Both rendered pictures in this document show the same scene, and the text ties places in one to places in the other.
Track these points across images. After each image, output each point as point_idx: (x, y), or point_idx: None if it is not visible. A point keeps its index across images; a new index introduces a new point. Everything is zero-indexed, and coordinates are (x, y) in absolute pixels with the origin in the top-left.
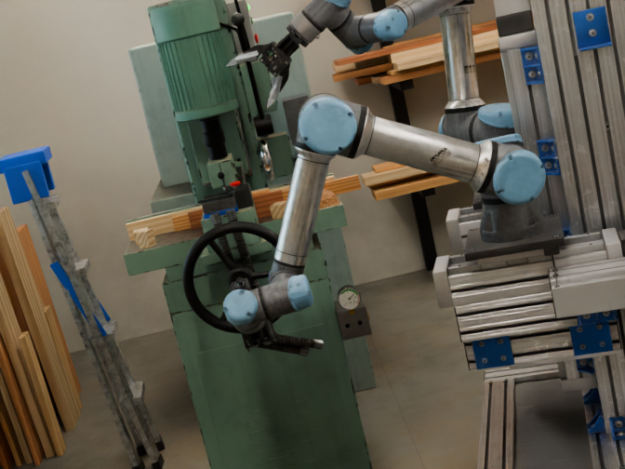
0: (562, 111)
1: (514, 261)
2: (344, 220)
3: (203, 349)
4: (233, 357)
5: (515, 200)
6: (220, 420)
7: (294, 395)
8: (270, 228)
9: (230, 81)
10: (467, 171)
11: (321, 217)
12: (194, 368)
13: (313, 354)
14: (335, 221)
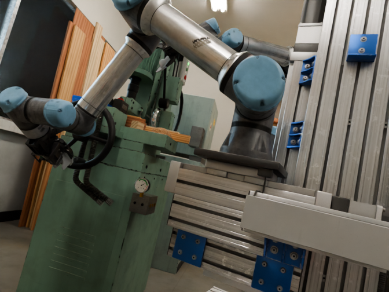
0: (318, 100)
1: (233, 176)
2: (164, 143)
3: (61, 178)
4: (72, 191)
5: (246, 95)
6: (47, 223)
7: (90, 230)
8: (125, 130)
9: (151, 63)
10: (217, 62)
11: (153, 137)
12: (51, 186)
13: (112, 211)
14: (159, 142)
